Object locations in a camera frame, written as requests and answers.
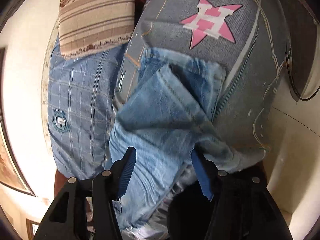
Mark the light blue denim jeans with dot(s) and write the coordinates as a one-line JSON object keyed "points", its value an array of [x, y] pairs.
{"points": [[169, 113]]}

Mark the beige brown striped pillow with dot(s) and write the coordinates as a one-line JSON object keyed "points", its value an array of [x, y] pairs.
{"points": [[90, 26]]}

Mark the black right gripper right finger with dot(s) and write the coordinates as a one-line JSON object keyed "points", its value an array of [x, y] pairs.
{"points": [[222, 205]]}

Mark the blue plaid pillow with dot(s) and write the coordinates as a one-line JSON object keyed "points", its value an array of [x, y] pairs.
{"points": [[80, 112]]}

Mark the framed picture on wall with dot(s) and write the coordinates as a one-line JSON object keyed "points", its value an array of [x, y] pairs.
{"points": [[11, 175]]}

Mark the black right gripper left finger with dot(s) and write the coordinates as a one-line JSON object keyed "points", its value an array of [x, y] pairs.
{"points": [[66, 216]]}

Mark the grey star-patterned bedsheet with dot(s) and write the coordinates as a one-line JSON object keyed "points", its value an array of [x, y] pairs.
{"points": [[248, 38]]}

